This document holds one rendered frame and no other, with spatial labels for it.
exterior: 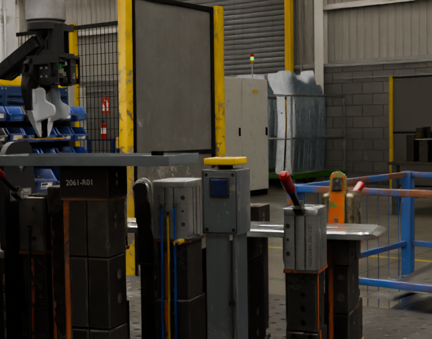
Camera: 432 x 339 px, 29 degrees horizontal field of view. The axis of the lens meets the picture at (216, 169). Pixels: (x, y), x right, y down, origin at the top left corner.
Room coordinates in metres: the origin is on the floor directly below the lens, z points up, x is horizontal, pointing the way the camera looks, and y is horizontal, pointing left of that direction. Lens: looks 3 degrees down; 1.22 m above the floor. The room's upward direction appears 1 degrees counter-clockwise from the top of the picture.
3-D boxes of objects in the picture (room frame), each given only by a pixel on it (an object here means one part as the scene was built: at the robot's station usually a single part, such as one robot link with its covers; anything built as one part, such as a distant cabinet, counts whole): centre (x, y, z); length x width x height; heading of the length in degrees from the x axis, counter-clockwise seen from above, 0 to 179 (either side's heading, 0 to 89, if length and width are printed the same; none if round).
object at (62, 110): (1.63, 0.30, 1.25); 0.06 x 0.03 x 0.09; 64
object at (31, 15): (1.61, 0.32, 1.43); 0.08 x 0.08 x 0.05
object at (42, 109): (1.59, 0.32, 1.25); 0.06 x 0.03 x 0.09; 64
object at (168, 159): (1.56, 0.23, 1.16); 0.37 x 0.14 x 0.02; 70
